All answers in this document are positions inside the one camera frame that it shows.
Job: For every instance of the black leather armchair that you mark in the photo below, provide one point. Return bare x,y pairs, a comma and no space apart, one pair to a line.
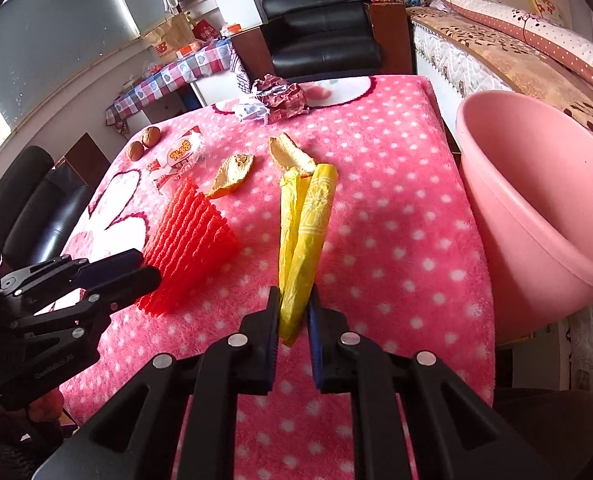
321,35
31,210

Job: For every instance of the white paper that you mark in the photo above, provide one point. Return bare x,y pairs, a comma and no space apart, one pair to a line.
250,110

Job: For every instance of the person's left hand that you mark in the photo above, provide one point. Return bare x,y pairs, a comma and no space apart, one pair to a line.
46,405

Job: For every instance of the orange white box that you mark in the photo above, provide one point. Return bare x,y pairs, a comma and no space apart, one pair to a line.
231,29

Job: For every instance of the white drawer table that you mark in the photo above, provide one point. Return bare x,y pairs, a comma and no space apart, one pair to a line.
161,110

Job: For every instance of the white tree print quilt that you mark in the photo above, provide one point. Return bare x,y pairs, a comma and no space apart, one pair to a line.
526,30

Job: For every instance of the brown leaf pattern bedspread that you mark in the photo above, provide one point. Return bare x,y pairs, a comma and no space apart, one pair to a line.
501,60

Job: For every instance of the red bag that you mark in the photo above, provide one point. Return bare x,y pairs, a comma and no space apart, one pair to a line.
206,30

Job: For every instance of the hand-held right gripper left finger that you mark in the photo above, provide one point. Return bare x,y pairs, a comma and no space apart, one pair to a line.
271,320

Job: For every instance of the clear plastic bag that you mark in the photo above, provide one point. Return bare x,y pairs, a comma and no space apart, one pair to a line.
151,72

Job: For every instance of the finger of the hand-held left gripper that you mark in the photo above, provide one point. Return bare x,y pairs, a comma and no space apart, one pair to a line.
131,280
121,260

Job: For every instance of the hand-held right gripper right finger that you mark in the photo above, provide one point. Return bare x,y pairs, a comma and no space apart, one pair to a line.
316,350

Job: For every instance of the yellow plastic bag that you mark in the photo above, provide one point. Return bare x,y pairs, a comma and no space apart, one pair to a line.
306,240

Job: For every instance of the maroon paper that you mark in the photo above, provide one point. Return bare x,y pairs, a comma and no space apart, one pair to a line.
281,97

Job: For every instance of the yellow flower pillow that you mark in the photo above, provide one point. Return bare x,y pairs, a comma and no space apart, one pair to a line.
546,7

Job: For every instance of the pink plastic basin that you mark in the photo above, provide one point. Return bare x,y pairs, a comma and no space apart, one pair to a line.
541,200

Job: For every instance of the clear printed snack wrapper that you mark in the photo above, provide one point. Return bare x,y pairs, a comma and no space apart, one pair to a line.
181,152

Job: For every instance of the red foam net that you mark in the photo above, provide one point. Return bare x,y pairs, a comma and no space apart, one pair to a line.
191,245

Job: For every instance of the white cabinet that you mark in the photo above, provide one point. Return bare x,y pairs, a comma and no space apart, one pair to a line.
216,92

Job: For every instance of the checkered tablecloth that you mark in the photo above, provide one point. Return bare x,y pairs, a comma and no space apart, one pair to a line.
176,72

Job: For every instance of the orange peel piece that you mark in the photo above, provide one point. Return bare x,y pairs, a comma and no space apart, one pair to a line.
291,155
231,175

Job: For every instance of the pink polka dot blanket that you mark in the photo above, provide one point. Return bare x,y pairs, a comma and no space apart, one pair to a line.
376,260

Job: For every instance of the brown paper bag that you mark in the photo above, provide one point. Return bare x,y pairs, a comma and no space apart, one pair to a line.
169,40

